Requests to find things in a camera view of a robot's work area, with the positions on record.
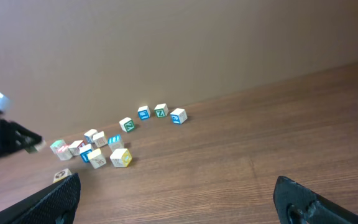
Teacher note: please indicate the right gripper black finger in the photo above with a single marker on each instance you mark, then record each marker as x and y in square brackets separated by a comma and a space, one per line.
[295, 203]

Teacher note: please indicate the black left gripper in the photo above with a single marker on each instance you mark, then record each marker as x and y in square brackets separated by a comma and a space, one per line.
[56, 203]

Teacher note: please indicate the brown circle block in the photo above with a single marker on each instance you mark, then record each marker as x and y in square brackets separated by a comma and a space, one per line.
[61, 175]

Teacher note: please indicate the yellow animal block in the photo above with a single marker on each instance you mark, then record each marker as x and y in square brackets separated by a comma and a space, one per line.
[96, 158]

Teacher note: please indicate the green V block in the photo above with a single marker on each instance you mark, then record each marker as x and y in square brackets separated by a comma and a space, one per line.
[127, 124]

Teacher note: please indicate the green z block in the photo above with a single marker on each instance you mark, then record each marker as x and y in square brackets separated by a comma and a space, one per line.
[161, 110]
[39, 146]

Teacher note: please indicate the pale pink block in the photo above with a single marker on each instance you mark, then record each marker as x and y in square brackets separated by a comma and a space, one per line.
[64, 153]

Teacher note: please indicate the red I block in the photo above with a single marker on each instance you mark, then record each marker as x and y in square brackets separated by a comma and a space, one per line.
[75, 146]

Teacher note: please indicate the blue L block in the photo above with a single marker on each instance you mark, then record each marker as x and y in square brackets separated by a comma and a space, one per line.
[84, 151]

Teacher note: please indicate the blue white back block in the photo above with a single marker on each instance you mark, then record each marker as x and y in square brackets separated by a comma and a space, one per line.
[89, 135]

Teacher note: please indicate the plain wood picture block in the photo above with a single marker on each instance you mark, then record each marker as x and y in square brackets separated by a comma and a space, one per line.
[100, 139]

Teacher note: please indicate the blue striped H block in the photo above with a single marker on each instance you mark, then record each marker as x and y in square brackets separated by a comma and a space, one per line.
[115, 142]

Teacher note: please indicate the yellow K block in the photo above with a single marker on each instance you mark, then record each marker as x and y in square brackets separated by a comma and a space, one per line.
[120, 157]

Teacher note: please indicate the blue block far right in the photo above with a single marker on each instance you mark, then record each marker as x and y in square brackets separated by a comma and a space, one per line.
[178, 116]

